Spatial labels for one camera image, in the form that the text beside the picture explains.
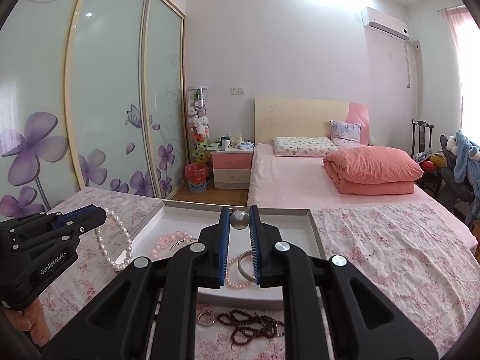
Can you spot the white mug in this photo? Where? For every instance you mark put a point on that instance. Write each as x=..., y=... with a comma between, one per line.
x=225, y=142

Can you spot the pink bed mattress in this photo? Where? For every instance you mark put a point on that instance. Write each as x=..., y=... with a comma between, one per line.
x=302, y=183

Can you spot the small purple print pillow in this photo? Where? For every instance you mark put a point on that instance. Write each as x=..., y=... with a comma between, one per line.
x=345, y=135

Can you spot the floral white pillow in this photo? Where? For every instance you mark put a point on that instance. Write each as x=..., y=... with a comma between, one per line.
x=290, y=146

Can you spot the large pearl earring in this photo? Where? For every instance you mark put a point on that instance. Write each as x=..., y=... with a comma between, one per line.
x=239, y=219

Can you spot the sliding wardrobe with flowers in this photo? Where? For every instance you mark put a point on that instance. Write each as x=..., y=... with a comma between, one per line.
x=91, y=96

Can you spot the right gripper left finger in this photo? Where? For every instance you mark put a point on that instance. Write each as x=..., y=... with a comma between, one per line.
x=148, y=310

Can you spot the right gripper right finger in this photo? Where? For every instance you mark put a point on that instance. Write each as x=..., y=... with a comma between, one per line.
x=331, y=310

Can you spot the floral pink bed sheet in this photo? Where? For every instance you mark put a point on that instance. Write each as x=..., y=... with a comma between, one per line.
x=415, y=259

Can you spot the red lined waste basket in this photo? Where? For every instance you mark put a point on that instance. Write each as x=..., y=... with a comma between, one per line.
x=196, y=175

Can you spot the dark wooden chair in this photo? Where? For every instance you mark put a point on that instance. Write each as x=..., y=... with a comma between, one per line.
x=422, y=133

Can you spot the clear tube of plush toys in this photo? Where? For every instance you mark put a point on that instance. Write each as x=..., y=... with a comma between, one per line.
x=197, y=122

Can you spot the left hand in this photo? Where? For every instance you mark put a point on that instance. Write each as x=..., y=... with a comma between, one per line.
x=31, y=320

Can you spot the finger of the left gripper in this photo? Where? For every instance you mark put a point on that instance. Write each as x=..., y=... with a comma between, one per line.
x=76, y=215
x=82, y=221

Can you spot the white air conditioner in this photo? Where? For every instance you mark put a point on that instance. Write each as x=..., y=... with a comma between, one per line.
x=381, y=21

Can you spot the wide silver cuff bangle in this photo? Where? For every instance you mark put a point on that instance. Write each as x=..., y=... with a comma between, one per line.
x=247, y=273

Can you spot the pink bedside table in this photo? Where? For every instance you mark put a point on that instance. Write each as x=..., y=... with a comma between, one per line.
x=232, y=168

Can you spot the folded salmon duvet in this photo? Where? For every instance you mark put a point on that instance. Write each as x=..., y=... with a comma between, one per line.
x=372, y=171

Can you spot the blue plush garment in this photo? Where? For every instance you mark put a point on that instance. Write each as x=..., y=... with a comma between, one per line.
x=467, y=168

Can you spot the beige pink headboard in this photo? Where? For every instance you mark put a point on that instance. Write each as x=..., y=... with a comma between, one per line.
x=301, y=117

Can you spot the pink curtain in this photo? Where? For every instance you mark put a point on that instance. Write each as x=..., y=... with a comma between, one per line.
x=465, y=34

